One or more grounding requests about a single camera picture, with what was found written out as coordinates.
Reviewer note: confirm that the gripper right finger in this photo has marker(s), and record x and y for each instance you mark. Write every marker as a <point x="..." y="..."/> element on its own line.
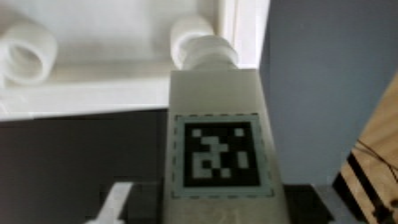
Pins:
<point x="317" y="206"/>

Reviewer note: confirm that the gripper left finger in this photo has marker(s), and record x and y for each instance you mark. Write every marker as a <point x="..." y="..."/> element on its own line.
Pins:
<point x="110" y="214"/>

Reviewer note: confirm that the white square table top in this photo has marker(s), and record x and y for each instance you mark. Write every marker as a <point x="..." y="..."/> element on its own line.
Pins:
<point x="113" y="66"/>

